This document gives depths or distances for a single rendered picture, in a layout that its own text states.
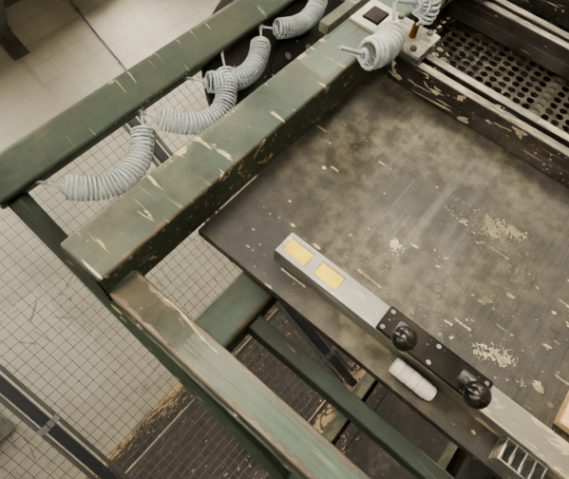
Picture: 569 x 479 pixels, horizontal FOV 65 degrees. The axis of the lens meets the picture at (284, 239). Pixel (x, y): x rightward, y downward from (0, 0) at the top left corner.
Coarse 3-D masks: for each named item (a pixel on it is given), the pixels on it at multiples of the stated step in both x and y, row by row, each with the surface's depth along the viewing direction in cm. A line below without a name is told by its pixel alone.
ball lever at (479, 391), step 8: (464, 376) 71; (472, 376) 71; (464, 384) 72; (472, 384) 62; (480, 384) 61; (464, 392) 62; (472, 392) 61; (480, 392) 60; (488, 392) 61; (472, 400) 61; (480, 400) 60; (488, 400) 60; (480, 408) 61
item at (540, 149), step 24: (360, 24) 103; (408, 24) 104; (408, 48) 100; (384, 72) 110; (408, 72) 105; (432, 72) 102; (456, 72) 103; (432, 96) 105; (456, 96) 101; (480, 96) 100; (480, 120) 101; (504, 120) 98; (528, 120) 98; (504, 144) 102; (528, 144) 98; (552, 144) 95; (552, 168) 98
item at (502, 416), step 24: (288, 240) 82; (288, 264) 82; (312, 264) 80; (312, 288) 82; (360, 288) 79; (360, 312) 77; (384, 312) 77; (384, 336) 76; (408, 360) 76; (504, 408) 71; (504, 432) 70; (528, 432) 70; (552, 432) 70; (552, 456) 69
